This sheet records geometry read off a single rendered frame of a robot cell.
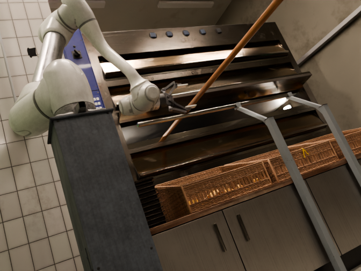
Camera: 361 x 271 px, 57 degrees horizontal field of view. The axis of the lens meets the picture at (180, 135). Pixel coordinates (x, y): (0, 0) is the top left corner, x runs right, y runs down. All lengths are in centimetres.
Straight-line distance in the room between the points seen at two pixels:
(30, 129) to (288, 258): 137
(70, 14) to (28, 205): 106
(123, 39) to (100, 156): 168
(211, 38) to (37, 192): 189
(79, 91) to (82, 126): 15
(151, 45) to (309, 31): 372
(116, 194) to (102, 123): 25
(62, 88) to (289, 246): 136
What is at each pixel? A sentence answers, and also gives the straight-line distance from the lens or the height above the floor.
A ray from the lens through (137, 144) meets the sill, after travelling 226.
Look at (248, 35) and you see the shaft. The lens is 152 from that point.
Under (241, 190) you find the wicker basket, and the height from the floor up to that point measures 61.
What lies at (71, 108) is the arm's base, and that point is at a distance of 122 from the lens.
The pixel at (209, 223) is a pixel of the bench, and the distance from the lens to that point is 168.
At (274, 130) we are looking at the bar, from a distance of 200.
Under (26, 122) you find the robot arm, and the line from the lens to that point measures 141.
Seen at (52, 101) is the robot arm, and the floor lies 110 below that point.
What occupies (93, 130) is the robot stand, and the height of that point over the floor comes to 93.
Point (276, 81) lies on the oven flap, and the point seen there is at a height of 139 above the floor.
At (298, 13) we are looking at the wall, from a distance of 616.
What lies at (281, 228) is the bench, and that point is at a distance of 189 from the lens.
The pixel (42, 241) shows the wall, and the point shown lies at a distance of 205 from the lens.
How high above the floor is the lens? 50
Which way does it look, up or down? 16 degrees up
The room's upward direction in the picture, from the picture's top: 21 degrees counter-clockwise
